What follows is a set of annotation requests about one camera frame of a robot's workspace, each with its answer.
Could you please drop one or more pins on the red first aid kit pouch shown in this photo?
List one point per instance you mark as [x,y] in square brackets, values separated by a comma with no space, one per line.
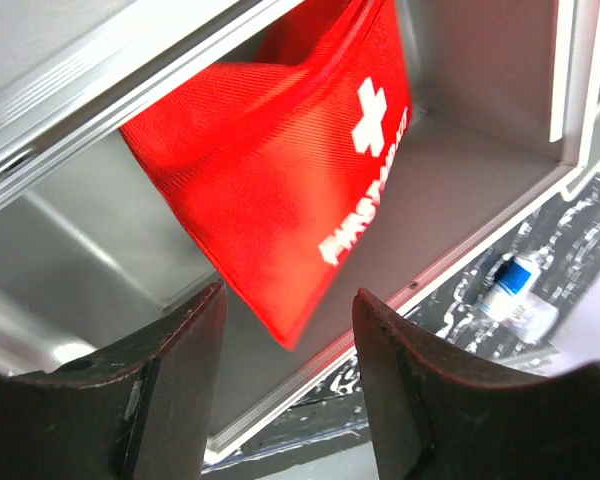
[275,164]

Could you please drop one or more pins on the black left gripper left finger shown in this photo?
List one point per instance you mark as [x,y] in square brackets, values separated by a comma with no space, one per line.
[136,409]

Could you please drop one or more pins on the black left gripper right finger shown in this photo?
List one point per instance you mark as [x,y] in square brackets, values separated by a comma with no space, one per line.
[438,412]

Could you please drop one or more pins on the clear tape roll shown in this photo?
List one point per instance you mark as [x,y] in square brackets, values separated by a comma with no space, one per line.
[532,319]

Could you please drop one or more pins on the grey metal medicine case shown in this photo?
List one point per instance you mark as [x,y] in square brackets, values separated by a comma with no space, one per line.
[504,99]

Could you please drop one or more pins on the blue white bandage roll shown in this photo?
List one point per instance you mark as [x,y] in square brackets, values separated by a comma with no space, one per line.
[510,287]

